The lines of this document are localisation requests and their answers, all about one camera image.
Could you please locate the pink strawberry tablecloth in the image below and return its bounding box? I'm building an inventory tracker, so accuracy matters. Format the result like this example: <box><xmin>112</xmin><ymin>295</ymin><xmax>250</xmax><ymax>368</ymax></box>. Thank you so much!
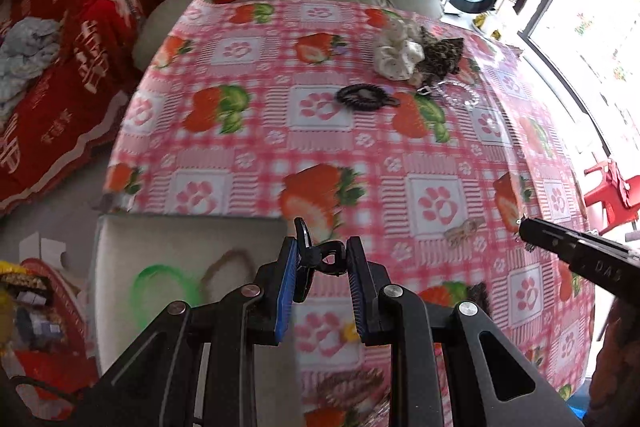
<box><xmin>102</xmin><ymin>0</ymin><xmax>598</xmax><ymax>427</ymax></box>

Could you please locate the beige tassel hair clip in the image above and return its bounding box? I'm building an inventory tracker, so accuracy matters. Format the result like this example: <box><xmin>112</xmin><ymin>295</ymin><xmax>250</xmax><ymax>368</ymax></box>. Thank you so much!
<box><xmin>444</xmin><ymin>217</ymin><xmax>486</xmax><ymax>250</ymax></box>

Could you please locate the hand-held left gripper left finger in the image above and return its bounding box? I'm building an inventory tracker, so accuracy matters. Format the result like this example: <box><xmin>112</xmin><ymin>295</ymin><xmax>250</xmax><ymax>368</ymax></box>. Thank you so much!
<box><xmin>75</xmin><ymin>237</ymin><xmax>301</xmax><ymax>427</ymax></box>

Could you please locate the grey crumpled cloth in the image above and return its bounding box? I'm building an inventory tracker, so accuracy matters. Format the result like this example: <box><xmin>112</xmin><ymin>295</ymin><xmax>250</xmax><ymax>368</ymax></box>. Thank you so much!
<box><xmin>0</xmin><ymin>18</ymin><xmax>63</xmax><ymax>122</ymax></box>

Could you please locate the green translucent bracelet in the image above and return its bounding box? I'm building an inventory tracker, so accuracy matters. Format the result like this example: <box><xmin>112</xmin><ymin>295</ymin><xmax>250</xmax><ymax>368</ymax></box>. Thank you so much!
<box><xmin>130</xmin><ymin>263</ymin><xmax>203</xmax><ymax>325</ymax></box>

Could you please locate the red bag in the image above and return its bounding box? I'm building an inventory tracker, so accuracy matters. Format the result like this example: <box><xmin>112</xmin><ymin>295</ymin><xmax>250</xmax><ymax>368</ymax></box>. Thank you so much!
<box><xmin>0</xmin><ymin>257</ymin><xmax>101</xmax><ymax>408</ymax></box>

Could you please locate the brown braided hair tie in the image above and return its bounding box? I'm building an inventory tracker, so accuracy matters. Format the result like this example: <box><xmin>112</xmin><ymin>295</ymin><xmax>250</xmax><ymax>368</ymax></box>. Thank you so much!
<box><xmin>200</xmin><ymin>248</ymin><xmax>262</xmax><ymax>303</ymax></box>

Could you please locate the red plastic chair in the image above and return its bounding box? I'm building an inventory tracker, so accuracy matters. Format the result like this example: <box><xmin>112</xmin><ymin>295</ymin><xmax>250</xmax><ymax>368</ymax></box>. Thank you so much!
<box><xmin>582</xmin><ymin>159</ymin><xmax>640</xmax><ymax>225</ymax></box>

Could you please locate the red printed blanket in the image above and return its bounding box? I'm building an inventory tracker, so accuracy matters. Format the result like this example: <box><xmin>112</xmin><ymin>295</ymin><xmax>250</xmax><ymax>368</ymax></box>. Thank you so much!
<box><xmin>0</xmin><ymin>0</ymin><xmax>168</xmax><ymax>215</ymax></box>

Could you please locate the white scrunchie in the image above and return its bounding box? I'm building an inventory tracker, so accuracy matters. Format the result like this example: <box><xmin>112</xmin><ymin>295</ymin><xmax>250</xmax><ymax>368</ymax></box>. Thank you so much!
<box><xmin>374</xmin><ymin>18</ymin><xmax>426</xmax><ymax>82</ymax></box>

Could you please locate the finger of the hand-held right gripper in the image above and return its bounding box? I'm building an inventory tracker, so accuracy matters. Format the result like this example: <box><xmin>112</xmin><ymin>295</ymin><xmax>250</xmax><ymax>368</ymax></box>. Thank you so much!
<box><xmin>517</xmin><ymin>217</ymin><xmax>596</xmax><ymax>265</ymax></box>

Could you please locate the black spiral hair tie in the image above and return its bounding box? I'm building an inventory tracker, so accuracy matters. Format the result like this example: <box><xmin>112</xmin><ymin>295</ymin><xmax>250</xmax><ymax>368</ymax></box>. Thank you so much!
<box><xmin>336</xmin><ymin>83</ymin><xmax>401</xmax><ymax>112</ymax></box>

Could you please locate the black claw hair clip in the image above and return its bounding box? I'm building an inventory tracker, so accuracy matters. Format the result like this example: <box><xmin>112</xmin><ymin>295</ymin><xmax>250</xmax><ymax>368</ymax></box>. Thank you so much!
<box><xmin>292</xmin><ymin>217</ymin><xmax>351</xmax><ymax>303</ymax></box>

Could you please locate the black cable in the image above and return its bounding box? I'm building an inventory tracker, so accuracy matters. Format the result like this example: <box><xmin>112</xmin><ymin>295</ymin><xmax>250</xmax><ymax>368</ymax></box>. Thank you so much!
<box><xmin>0</xmin><ymin>374</ymin><xmax>76</xmax><ymax>408</ymax></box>

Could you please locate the clear bead bracelet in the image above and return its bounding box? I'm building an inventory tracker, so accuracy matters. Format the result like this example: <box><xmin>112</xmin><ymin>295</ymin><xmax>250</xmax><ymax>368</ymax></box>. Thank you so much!
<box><xmin>434</xmin><ymin>81</ymin><xmax>482</xmax><ymax>108</ymax></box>

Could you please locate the person's right forearm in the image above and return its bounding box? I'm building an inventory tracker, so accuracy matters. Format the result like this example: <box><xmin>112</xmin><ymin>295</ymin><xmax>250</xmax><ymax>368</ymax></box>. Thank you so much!
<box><xmin>587</xmin><ymin>302</ymin><xmax>640</xmax><ymax>427</ymax></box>

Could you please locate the leopard print scrunchie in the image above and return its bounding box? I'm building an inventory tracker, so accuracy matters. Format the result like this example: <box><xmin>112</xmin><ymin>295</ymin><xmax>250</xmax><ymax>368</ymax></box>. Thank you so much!
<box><xmin>410</xmin><ymin>26</ymin><xmax>468</xmax><ymax>85</ymax></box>

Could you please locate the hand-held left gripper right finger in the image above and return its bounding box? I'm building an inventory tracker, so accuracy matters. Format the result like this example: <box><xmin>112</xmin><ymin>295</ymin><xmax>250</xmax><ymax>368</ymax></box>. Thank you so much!
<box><xmin>345</xmin><ymin>236</ymin><xmax>585</xmax><ymax>427</ymax></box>

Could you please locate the white cardboard box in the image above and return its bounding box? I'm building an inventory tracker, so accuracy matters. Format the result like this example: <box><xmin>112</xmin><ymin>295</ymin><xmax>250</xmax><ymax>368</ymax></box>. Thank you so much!
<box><xmin>20</xmin><ymin>232</ymin><xmax>68</xmax><ymax>278</ymax></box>

